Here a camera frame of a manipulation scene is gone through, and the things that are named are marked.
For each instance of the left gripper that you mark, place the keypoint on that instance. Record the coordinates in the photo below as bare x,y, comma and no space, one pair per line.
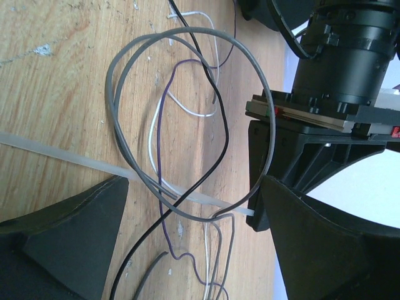
306,156

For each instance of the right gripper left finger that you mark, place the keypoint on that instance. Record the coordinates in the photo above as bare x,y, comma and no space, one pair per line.
64,250

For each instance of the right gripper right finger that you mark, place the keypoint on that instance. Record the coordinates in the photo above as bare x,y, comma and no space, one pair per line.
326,253

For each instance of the white zip tie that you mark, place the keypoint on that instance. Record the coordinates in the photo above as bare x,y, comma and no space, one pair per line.
54,152

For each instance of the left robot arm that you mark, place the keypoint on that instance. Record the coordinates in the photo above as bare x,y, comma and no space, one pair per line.
342,46

